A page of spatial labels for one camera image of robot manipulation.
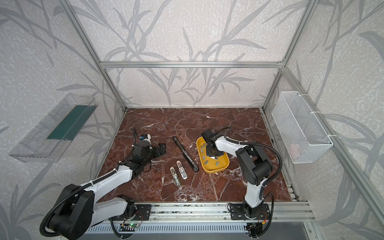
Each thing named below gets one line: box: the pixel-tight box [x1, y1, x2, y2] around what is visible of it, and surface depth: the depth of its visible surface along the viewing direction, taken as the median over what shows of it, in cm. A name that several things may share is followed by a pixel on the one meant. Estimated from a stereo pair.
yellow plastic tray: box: [196, 136, 230, 174], surface depth 93 cm
